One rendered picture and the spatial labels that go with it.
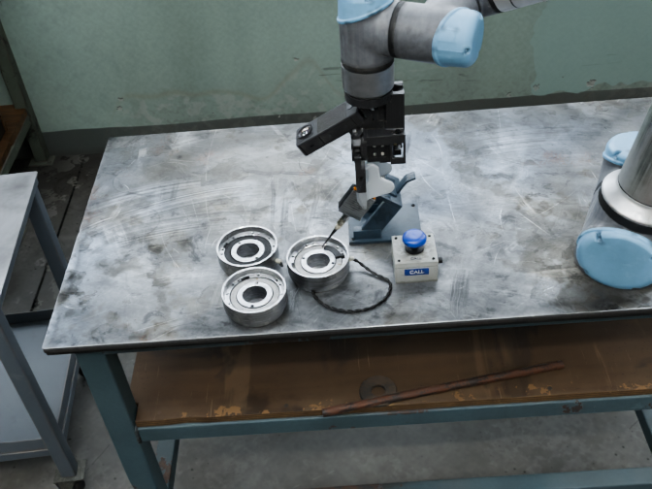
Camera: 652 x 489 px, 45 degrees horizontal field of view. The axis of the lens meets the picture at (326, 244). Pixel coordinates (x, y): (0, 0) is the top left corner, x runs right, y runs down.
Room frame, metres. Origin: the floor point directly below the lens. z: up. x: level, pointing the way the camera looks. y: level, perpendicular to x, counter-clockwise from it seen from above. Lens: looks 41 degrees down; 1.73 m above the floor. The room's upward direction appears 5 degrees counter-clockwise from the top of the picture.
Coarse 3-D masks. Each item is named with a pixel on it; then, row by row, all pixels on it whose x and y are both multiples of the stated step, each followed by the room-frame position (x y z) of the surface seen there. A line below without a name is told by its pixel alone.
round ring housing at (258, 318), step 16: (240, 272) 0.96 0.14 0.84; (256, 272) 0.96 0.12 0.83; (272, 272) 0.95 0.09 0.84; (224, 288) 0.93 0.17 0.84; (256, 288) 0.94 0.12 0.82; (224, 304) 0.89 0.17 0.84; (240, 304) 0.90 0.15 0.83; (256, 304) 0.89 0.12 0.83; (240, 320) 0.87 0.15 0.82; (256, 320) 0.86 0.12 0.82; (272, 320) 0.88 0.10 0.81
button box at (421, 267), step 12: (396, 240) 1.00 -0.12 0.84; (432, 240) 0.99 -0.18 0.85; (396, 252) 0.96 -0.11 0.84; (408, 252) 0.96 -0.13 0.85; (420, 252) 0.96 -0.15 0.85; (432, 252) 0.96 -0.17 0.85; (396, 264) 0.94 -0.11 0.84; (408, 264) 0.94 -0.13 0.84; (420, 264) 0.94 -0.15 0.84; (432, 264) 0.94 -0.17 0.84; (396, 276) 0.94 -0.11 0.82; (408, 276) 0.94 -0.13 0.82; (420, 276) 0.94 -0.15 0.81; (432, 276) 0.94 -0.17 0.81
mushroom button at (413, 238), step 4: (408, 232) 0.98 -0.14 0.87; (412, 232) 0.98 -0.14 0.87; (416, 232) 0.98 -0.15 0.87; (420, 232) 0.98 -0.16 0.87; (404, 236) 0.97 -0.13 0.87; (408, 236) 0.97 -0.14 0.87; (412, 236) 0.97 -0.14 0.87; (416, 236) 0.97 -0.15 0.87; (420, 236) 0.97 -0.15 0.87; (424, 236) 0.97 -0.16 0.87; (404, 240) 0.96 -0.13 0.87; (408, 240) 0.96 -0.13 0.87; (412, 240) 0.96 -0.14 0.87; (416, 240) 0.96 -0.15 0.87; (420, 240) 0.96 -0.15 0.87; (424, 240) 0.96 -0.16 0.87; (408, 244) 0.95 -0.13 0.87; (412, 244) 0.95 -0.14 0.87; (416, 244) 0.95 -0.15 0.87; (420, 244) 0.95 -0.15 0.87
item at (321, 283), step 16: (304, 240) 1.02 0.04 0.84; (320, 240) 1.03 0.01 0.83; (336, 240) 1.02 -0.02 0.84; (288, 256) 0.99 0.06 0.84; (304, 256) 0.99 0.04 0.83; (320, 256) 1.00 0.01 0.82; (288, 272) 0.97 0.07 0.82; (320, 272) 0.95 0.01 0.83; (336, 272) 0.94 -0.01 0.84; (304, 288) 0.94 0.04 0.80; (320, 288) 0.93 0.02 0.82
